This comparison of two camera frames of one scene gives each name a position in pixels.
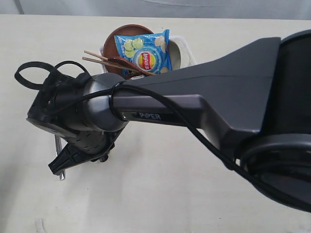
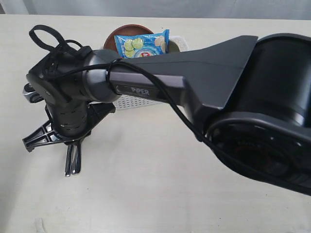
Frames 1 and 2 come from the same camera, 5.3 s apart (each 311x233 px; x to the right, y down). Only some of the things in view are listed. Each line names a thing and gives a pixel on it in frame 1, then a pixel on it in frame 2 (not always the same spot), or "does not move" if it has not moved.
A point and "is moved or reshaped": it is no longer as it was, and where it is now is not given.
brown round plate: [111, 50] does not move
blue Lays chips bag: [150, 52] does not move
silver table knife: [58, 148] is moved or reshaped
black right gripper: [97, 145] → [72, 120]
